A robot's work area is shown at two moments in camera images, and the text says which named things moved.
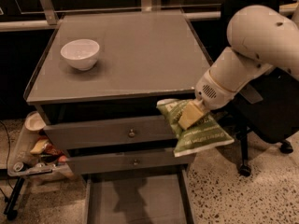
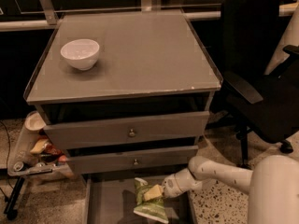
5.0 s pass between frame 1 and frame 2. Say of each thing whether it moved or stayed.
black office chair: stayed
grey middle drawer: stayed
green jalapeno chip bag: moved
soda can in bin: stayed
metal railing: stayed
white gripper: moved
